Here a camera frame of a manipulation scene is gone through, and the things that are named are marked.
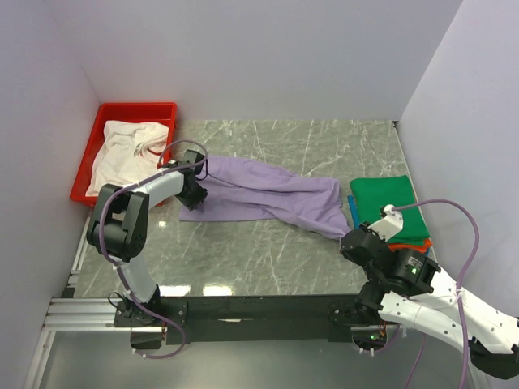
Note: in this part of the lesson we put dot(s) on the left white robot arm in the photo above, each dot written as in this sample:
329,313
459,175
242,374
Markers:
118,228

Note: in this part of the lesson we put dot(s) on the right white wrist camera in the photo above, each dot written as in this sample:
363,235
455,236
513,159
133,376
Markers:
389,225

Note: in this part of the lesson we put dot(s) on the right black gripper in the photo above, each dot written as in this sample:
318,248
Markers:
366,224

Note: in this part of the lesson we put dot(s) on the white crumpled t shirt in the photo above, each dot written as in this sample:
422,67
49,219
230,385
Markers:
130,153

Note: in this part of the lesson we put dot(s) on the aluminium frame rail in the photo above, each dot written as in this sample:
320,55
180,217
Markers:
68,313

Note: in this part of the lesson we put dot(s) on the black base beam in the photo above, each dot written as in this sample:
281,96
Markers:
176,320

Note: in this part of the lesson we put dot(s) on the lavender t shirt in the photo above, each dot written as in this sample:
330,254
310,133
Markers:
240,189

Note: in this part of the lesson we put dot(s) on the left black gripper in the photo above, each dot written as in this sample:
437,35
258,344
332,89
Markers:
191,203

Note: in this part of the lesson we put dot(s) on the green t shirt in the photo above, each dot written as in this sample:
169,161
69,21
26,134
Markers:
372,194

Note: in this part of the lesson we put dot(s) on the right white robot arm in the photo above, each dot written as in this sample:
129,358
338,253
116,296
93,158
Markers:
406,287

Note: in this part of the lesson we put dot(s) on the orange t shirt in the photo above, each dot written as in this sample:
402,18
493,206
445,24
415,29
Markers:
422,247

